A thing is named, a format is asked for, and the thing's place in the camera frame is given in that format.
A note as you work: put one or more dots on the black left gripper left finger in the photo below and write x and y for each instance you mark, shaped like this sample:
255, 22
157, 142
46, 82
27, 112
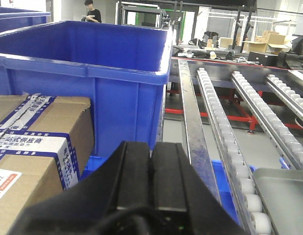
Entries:
112, 200

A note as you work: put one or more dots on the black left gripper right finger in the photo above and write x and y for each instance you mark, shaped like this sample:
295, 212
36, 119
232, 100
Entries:
181, 195

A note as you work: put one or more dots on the silver metal tray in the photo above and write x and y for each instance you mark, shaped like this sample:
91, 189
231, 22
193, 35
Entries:
282, 192

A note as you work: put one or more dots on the taped cardboard box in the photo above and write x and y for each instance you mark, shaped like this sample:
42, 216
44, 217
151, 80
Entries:
45, 144

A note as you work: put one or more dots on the large blue plastic box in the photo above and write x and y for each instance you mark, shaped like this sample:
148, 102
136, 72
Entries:
122, 69

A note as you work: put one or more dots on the blue box far left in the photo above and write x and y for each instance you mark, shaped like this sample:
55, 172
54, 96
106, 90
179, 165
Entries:
13, 18

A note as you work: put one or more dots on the white roller track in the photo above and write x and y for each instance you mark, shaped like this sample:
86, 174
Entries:
248, 204
289, 149
289, 97

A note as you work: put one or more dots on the person in black shirt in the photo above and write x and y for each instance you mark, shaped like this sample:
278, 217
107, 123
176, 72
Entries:
93, 14

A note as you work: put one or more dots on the open cardboard boxes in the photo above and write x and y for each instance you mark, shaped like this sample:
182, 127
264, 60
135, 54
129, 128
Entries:
269, 42

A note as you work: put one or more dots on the steel rack rail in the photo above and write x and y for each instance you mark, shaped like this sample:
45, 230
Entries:
195, 143

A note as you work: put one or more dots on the red steel frame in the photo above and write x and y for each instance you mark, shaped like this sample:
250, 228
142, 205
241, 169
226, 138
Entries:
237, 110

